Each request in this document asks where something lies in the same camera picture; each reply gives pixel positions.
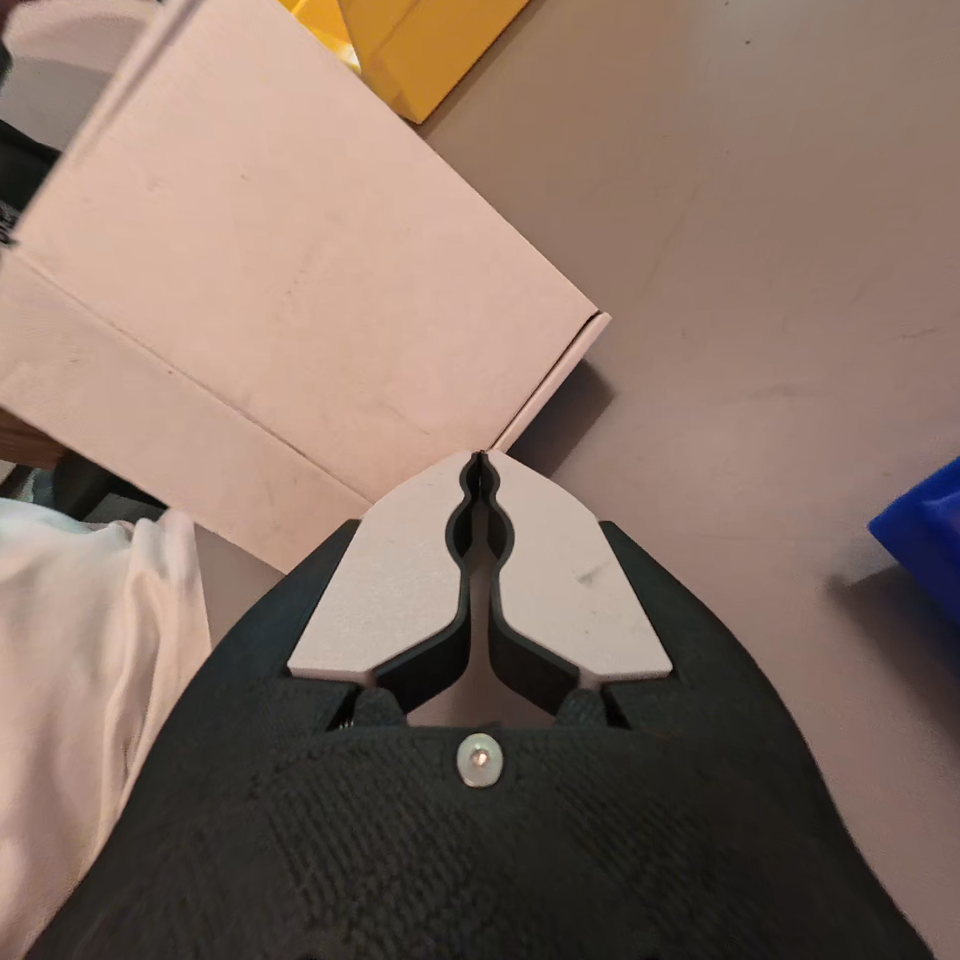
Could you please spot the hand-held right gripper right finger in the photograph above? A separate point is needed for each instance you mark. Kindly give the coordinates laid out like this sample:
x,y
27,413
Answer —
x,y
577,592

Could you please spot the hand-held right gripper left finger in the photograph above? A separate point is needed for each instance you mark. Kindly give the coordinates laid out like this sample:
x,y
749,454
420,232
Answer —
x,y
390,585

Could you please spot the white cardboard mailer box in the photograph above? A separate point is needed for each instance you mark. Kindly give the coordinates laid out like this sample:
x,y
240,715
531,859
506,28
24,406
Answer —
x,y
300,262

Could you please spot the blue plastic bin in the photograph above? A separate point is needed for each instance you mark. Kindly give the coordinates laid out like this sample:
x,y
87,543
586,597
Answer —
x,y
926,517

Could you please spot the yellow plastic bin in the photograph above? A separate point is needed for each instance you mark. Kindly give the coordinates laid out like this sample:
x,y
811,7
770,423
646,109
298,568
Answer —
x,y
420,52

